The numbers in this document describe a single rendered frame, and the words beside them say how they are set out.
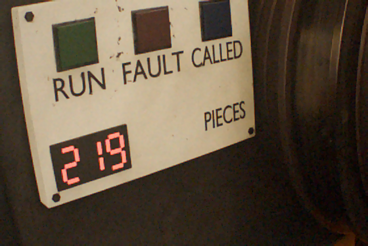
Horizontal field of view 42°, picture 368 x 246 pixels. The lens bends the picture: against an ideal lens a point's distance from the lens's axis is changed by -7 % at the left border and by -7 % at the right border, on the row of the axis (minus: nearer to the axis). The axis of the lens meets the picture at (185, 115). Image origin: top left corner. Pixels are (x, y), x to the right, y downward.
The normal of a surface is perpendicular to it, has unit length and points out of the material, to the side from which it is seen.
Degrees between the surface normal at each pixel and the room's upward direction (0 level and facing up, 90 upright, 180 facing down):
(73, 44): 90
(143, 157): 90
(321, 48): 75
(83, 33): 90
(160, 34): 90
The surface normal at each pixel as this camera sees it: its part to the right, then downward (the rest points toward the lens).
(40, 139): 0.62, 0.18
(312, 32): -0.76, -0.09
